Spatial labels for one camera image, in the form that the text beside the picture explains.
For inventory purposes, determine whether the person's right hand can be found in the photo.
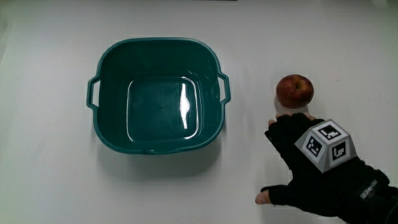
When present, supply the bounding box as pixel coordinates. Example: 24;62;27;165
254;112;391;218

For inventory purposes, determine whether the red apple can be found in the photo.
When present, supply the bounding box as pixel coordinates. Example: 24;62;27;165
275;73;315;110

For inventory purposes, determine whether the person's right forearm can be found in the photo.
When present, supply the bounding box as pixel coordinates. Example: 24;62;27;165
340;182;398;224

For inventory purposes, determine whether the white desk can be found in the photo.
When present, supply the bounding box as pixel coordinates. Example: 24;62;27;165
0;0;398;224

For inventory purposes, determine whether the green plastic basin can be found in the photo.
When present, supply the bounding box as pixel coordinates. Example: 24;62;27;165
86;37;232;156

